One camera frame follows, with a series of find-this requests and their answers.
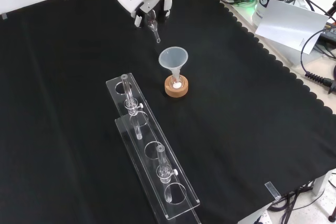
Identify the translucent plastic funnel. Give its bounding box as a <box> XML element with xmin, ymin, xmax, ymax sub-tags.
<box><xmin>158</xmin><ymin>47</ymin><xmax>189</xmax><ymax>83</ymax></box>

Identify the clear acrylic funnel stand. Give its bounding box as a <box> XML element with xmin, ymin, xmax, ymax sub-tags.
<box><xmin>106</xmin><ymin>72</ymin><xmax>201</xmax><ymax>224</ymax></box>

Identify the small round-bottom glass flask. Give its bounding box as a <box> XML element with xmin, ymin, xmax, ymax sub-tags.
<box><xmin>169</xmin><ymin>73</ymin><xmax>184</xmax><ymax>90</ymax></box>

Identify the black table cloth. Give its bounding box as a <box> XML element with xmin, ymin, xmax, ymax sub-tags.
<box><xmin>0</xmin><ymin>0</ymin><xmax>336</xmax><ymax>224</ymax></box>

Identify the pale white board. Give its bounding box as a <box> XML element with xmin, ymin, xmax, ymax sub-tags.
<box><xmin>255</xmin><ymin>0</ymin><xmax>330</xmax><ymax>56</ymax></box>

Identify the black electronic box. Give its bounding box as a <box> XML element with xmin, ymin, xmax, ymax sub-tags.
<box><xmin>317</xmin><ymin>22</ymin><xmax>336</xmax><ymax>60</ymax></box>

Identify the clear tape strip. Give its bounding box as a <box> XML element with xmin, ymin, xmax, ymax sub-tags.
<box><xmin>264</xmin><ymin>181</ymin><xmax>281</xmax><ymax>200</ymax></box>

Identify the white table leg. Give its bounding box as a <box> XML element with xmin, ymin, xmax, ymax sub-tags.
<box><xmin>313</xmin><ymin>168</ymin><xmax>336</xmax><ymax>196</ymax></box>

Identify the black tripod leg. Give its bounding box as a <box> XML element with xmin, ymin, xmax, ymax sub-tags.
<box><xmin>327</xmin><ymin>179</ymin><xmax>336</xmax><ymax>222</ymax></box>

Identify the cork ring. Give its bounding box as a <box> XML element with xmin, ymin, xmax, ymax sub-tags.
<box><xmin>164</xmin><ymin>75</ymin><xmax>190</xmax><ymax>98</ymax></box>

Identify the black cable with ribbed plug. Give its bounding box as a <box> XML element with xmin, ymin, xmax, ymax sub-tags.
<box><xmin>300</xmin><ymin>28</ymin><xmax>336</xmax><ymax>94</ymax></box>

